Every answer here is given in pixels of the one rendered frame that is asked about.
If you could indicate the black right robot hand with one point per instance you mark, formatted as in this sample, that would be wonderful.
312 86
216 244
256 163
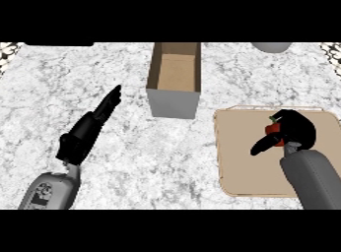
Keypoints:
300 128

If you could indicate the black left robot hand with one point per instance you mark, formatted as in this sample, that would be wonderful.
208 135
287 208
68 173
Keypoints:
84 131

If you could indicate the red bell pepper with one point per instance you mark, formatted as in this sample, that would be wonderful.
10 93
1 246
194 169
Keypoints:
273 129

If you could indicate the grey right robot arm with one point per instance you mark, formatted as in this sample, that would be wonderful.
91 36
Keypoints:
319 178

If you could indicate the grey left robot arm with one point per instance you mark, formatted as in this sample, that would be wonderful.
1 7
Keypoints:
50 192

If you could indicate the beige tray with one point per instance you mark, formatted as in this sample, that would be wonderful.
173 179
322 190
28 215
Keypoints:
256 157

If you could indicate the cardboard box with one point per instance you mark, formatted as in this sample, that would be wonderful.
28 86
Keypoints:
174 82

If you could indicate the grey round vessel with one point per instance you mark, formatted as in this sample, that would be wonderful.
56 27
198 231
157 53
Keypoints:
272 47

